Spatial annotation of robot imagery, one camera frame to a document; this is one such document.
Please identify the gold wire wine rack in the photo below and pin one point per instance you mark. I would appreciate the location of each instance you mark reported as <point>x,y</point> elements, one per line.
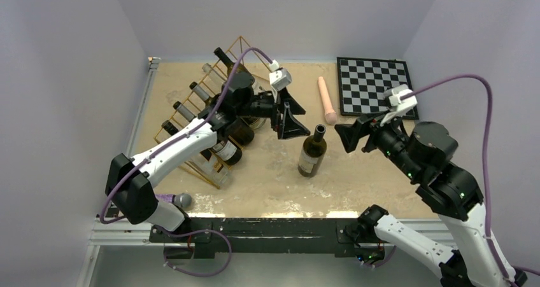
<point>176,122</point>

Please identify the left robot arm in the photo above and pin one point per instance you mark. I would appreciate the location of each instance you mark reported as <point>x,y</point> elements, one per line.
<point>131,180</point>

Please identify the black white chessboard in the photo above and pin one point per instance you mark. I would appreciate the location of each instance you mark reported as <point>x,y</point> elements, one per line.
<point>363,81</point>

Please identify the purple glitter microphone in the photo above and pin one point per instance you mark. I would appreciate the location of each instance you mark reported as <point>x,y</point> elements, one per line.
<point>181,201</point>

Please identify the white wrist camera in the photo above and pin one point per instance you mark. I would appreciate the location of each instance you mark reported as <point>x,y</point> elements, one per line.
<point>279,78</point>
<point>399,103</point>

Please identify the clear glass liquor bottle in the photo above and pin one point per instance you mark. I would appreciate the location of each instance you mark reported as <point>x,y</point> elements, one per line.
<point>208,167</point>

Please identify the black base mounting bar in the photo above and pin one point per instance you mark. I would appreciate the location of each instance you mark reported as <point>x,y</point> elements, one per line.
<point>341,237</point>

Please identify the clear brown-tinted bottle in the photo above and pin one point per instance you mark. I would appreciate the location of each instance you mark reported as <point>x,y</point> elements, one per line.
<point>218,79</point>

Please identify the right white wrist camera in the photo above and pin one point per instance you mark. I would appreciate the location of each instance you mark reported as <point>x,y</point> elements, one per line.
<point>399,103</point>

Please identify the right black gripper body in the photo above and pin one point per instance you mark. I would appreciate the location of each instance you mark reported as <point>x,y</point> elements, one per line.
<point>389,139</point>

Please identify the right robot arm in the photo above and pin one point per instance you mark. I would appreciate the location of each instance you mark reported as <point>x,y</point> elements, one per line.
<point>451,192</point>

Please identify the dark green wine bottle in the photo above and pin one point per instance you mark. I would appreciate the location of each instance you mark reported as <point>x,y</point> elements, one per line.
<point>227,151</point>

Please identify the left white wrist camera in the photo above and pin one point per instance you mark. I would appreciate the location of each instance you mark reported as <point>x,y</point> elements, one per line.
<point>279,78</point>

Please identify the pink cylindrical handle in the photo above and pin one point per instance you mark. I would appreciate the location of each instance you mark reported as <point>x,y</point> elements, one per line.
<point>330,114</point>

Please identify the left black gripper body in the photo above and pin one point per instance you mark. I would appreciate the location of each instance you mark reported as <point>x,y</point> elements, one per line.
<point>263,106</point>

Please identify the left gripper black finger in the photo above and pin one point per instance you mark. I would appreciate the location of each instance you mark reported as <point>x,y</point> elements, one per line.
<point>294,107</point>
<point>288,126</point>

